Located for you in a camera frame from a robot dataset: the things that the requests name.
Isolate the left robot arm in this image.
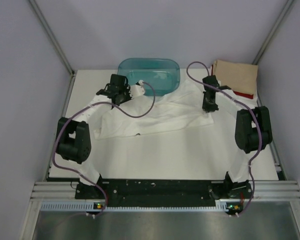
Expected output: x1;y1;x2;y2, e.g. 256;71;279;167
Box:
51;74;145;199

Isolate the grey slotted cable duct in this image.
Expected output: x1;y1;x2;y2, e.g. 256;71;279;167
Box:
40;199;243;213

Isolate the teal plastic basin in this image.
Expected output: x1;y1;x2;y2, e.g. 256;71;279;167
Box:
117;58;181;97

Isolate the left aluminium frame post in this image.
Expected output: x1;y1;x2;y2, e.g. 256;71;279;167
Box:
27;0;76;76

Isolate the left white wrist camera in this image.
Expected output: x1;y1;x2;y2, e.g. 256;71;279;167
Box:
129;80;146;99

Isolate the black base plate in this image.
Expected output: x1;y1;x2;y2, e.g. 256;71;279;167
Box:
75;178;250;208

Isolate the right aluminium frame post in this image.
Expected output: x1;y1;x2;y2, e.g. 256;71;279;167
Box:
252;0;298;65

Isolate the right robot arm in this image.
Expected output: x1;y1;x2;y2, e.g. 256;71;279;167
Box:
202;75;273;200

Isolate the aluminium frame post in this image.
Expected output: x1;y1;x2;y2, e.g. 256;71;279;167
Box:
252;0;298;65
27;0;76;76

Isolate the white t shirt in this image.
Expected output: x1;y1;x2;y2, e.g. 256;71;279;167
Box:
93;79;227;140

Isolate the folded beige t shirt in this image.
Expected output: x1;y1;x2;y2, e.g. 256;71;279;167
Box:
213;59;259;95

